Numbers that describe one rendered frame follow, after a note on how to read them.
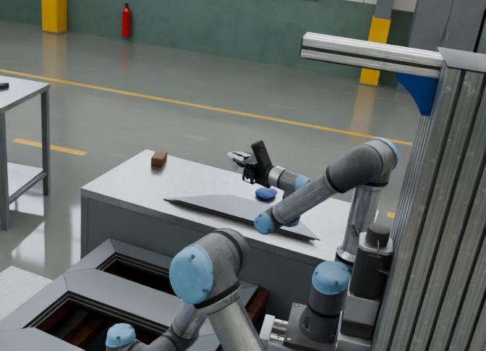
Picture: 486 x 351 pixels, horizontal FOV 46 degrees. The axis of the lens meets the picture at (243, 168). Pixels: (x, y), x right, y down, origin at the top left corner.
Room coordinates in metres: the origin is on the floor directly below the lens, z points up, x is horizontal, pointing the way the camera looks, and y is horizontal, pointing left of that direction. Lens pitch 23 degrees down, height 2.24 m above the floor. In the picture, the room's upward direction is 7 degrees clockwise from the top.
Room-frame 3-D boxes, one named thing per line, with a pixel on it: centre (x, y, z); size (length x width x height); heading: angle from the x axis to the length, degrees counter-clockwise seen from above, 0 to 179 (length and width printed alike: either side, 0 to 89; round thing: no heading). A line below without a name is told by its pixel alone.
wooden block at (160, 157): (2.77, 0.44, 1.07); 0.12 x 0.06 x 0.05; 177
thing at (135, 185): (2.45, 0.02, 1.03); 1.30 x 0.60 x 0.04; 72
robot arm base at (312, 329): (1.58, -0.33, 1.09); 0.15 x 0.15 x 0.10
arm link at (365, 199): (1.69, -0.41, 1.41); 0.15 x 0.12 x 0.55; 145
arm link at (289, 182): (1.84, -0.19, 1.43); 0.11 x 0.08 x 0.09; 55
